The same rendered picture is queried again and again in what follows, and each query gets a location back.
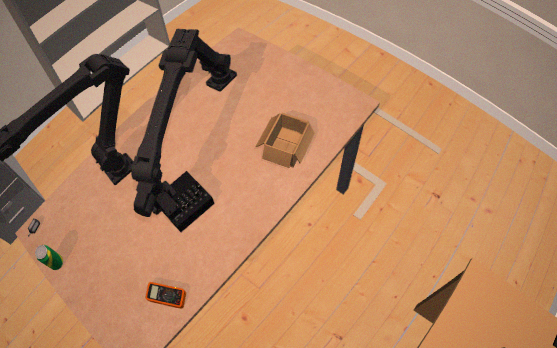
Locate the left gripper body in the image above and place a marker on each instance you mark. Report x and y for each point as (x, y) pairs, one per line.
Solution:
(155, 211)

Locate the orange digital multimeter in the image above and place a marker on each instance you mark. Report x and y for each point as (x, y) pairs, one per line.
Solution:
(165, 295)

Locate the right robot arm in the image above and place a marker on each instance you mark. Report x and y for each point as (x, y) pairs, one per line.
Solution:
(18, 130)

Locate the brown cardboard box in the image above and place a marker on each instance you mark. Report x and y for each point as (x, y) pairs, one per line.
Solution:
(284, 132)

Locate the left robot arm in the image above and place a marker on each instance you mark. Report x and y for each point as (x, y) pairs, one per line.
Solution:
(146, 165)

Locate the green drink can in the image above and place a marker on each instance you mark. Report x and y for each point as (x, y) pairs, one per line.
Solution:
(49, 257)

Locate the black lighting desk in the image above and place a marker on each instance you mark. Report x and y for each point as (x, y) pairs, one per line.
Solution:
(197, 203)

